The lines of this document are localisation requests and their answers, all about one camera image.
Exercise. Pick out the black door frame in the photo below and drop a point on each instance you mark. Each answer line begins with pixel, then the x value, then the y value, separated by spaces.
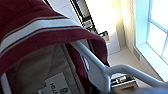
pixel 81 13

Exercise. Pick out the bright window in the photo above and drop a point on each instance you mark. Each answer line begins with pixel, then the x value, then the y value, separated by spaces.
pixel 158 23

